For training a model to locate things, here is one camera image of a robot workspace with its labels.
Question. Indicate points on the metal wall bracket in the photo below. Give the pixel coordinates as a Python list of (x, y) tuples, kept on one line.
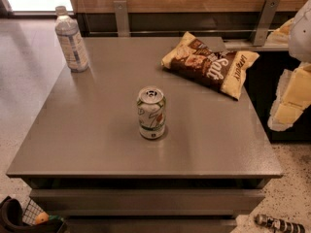
[(266, 16), (121, 15)]

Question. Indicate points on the blue plastic water bottle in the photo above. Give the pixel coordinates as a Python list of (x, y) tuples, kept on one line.
[(71, 41)]

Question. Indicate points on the grey table drawer unit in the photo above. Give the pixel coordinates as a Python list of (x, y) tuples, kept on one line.
[(85, 158)]

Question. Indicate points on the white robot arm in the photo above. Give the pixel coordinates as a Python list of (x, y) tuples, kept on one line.
[(293, 93)]

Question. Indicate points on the white green soda can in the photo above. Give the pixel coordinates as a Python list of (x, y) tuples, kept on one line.
[(151, 105)]

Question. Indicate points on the black silver cylinder on floor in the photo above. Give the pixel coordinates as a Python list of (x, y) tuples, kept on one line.
[(279, 224)]

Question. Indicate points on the black basket with items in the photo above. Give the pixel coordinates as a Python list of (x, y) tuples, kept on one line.
[(13, 219)]

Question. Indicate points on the left metal wall bracket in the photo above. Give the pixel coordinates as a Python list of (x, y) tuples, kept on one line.
[(121, 15)]

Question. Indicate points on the orange fruit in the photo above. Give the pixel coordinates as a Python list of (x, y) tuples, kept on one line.
[(41, 217)]

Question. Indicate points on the brown chip bag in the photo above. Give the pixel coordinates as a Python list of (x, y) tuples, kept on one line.
[(224, 71)]

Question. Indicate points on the right metal wall bracket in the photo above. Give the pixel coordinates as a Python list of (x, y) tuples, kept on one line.
[(266, 16)]

